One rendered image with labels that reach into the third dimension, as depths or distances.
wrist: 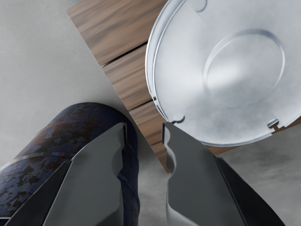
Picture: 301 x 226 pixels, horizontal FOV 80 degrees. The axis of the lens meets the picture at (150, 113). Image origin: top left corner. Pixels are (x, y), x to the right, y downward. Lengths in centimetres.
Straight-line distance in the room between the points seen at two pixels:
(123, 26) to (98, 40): 5
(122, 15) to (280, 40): 24
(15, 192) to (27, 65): 48
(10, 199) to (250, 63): 46
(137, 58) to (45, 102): 57
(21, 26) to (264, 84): 71
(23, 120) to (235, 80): 81
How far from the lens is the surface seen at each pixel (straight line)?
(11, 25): 79
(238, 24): 31
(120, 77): 33
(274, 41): 34
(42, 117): 87
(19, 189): 44
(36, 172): 46
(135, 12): 31
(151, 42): 29
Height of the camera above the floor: 66
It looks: 62 degrees down
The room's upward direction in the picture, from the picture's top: 176 degrees clockwise
